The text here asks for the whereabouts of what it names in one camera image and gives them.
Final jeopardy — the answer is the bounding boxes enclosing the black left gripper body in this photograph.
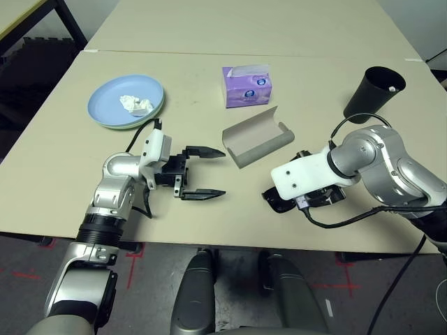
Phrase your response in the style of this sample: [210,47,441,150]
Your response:
[155,152,192,199]

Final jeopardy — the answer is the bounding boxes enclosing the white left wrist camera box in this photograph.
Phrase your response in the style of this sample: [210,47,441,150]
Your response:
[138,128,173,191]

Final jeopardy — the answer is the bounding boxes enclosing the long black table foot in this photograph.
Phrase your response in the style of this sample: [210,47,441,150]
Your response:
[339,251,437,263]

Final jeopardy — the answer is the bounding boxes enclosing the black sunglasses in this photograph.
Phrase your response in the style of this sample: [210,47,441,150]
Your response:
[261,186,301,214]

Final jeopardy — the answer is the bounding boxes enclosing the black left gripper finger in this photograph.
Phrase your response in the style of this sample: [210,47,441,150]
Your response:
[181,145,227,161]
[179,188,228,202]

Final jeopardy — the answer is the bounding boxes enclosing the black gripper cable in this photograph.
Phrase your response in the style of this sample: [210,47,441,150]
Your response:
[132,184,154,220]
[328,113,392,147]

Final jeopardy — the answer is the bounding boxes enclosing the purple tissue pack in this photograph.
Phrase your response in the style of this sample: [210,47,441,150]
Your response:
[221,64,272,109]

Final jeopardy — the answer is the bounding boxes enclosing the black background cable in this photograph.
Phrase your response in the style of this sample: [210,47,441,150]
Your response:
[424,47,447,66]

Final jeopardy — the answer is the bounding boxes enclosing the white tissue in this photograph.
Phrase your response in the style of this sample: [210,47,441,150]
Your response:
[119,94,154,117]

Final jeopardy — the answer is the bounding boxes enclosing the white floor cable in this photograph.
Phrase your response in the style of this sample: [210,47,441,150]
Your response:
[434,278,447,315]

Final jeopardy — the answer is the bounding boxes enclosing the black metal table frame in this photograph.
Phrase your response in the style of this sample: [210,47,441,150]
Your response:
[0,0,88,59]

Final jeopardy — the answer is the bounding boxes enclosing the black left camera cable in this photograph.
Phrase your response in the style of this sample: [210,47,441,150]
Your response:
[124,118,165,154]

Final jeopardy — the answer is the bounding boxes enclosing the grey robot leg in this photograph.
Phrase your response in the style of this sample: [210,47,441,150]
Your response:
[258,250,331,335]
[168,248,218,335]

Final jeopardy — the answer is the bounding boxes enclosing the grey right robot leg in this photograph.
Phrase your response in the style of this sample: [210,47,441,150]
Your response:
[258,250,331,335]

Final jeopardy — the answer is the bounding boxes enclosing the grey glasses case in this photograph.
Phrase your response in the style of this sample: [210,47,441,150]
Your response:
[221,105,295,171]

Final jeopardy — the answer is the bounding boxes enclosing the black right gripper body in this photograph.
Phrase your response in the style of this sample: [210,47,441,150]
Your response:
[309,184,347,209]

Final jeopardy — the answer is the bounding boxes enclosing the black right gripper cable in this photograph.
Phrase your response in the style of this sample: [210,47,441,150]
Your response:
[328,113,392,147]

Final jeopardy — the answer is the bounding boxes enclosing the grey left robot leg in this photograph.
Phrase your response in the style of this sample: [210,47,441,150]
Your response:
[168,248,218,335]

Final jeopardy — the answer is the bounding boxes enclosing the blue plate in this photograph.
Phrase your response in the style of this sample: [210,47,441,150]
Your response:
[87,74,165,127]

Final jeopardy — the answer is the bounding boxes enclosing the black foam floor mat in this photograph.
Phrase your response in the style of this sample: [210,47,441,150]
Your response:
[0,34,83,165]

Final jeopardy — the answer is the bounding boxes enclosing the black plastic cup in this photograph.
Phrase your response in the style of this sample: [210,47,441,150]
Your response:
[342,66,407,125]

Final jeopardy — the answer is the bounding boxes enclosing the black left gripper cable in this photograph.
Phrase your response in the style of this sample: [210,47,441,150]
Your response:
[132,184,154,220]

